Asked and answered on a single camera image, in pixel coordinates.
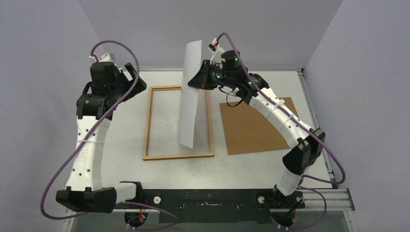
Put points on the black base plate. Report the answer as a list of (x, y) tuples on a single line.
[(221, 205)]

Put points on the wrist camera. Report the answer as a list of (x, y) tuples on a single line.
[(216, 51), (107, 57)]

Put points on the aluminium rail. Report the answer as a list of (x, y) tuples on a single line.
[(326, 201)]

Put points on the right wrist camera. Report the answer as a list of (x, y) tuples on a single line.
[(216, 51)]

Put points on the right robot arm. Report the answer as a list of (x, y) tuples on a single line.
[(304, 141)]

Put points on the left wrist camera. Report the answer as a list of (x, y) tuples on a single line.
[(107, 57)]

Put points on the wooden picture frame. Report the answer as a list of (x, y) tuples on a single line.
[(146, 156)]

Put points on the brown backing board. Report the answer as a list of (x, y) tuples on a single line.
[(248, 131)]

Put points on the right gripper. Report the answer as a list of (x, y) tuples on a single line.
[(205, 76)]

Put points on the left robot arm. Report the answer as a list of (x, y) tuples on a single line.
[(84, 190)]

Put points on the photo print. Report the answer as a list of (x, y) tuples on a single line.
[(189, 95)]

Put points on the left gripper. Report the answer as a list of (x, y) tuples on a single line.
[(134, 86)]

